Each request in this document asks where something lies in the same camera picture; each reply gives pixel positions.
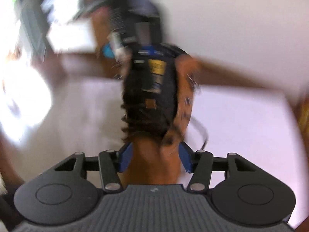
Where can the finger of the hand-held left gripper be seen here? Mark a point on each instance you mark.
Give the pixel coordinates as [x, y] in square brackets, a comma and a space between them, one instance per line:
[118, 29]

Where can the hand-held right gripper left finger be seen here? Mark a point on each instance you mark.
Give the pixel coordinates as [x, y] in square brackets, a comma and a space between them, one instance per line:
[125, 158]

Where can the dark brown shoelace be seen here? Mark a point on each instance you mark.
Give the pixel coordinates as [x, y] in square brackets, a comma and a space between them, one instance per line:
[206, 132]

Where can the tan leather boot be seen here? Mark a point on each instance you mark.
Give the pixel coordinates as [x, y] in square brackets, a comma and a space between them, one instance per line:
[149, 164]

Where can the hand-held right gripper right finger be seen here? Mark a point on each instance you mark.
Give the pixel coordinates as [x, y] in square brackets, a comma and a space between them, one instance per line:
[185, 158]

